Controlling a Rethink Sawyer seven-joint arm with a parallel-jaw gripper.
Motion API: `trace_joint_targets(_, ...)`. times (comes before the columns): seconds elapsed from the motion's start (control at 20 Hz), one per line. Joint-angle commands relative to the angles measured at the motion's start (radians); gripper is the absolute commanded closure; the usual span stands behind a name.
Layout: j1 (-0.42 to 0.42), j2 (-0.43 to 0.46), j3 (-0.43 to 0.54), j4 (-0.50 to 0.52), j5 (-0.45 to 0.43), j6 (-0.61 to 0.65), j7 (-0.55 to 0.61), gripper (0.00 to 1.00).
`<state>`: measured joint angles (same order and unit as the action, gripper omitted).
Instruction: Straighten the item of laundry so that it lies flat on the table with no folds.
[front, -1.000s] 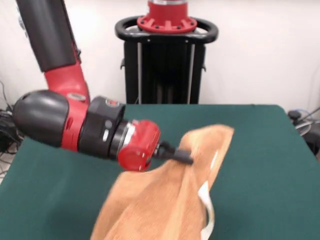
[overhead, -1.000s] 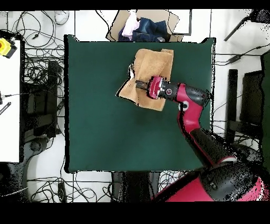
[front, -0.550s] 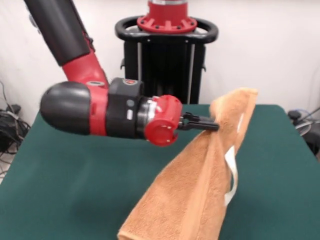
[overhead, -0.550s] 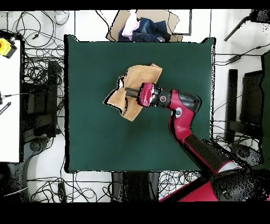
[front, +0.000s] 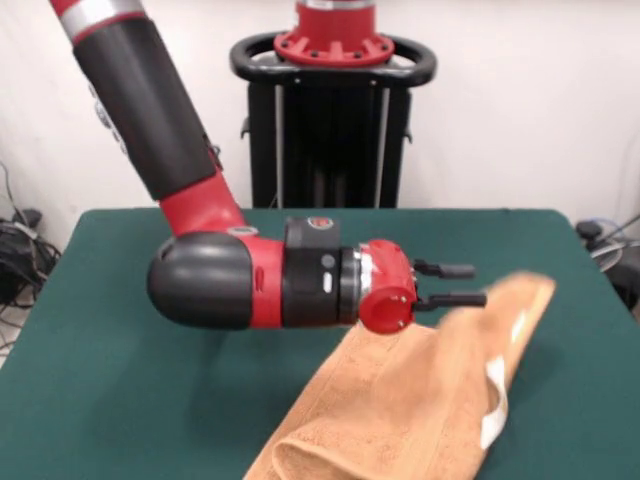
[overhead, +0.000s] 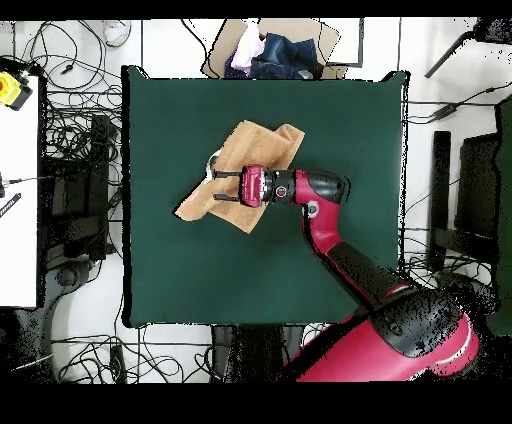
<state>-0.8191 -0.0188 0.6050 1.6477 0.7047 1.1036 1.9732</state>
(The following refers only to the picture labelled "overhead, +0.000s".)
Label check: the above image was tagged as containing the white side table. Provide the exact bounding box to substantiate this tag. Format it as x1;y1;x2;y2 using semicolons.
0;75;41;309

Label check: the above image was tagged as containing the dark green table cloth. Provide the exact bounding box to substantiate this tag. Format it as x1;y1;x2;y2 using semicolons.
121;65;410;328

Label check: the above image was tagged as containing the black cable tangle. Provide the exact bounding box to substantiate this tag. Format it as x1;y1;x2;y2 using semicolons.
51;327;213;383
21;19;124;259
303;235;497;345

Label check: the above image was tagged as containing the pink garment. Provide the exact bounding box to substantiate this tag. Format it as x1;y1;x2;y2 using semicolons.
230;18;266;76

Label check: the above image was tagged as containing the yellow emergency stop box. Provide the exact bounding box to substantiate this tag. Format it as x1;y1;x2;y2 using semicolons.
0;70;34;112

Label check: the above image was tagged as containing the black chair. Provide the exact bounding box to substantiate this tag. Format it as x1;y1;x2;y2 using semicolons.
426;130;502;274

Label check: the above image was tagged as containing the black power strip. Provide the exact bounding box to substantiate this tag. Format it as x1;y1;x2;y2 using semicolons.
109;344;128;384

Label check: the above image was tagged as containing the blue denim garment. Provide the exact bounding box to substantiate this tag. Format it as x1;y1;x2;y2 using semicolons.
223;33;322;80

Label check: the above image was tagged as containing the black stand frame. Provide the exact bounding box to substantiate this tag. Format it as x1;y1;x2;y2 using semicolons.
46;114;114;263

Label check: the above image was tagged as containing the orange-brown terry towel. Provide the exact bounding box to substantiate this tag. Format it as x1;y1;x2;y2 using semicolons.
173;119;306;235

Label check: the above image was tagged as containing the black robot pedestal with handle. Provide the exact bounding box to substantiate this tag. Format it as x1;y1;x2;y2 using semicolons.
210;324;305;383

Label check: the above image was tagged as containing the white shoe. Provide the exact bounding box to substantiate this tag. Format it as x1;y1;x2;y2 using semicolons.
102;19;132;48

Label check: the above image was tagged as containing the brown cardboard box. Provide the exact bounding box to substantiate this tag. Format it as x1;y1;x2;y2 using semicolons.
200;17;350;80

